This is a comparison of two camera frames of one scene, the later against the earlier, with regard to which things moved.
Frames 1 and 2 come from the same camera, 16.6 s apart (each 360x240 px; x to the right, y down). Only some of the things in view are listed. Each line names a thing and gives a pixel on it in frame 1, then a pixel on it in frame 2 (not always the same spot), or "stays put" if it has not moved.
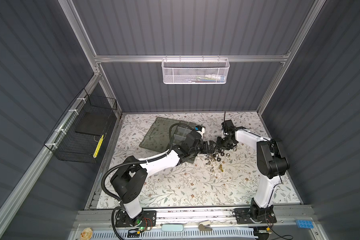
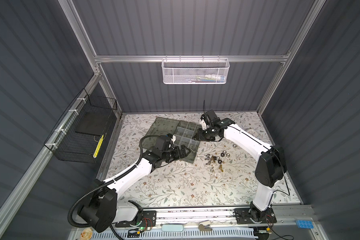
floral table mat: (285, 190) stays put
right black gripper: (219, 139) to (200, 136)
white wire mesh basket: (195, 71) stays put
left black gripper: (210, 150) to (183, 153)
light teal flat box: (172, 227) stays put
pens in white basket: (208, 78) stays put
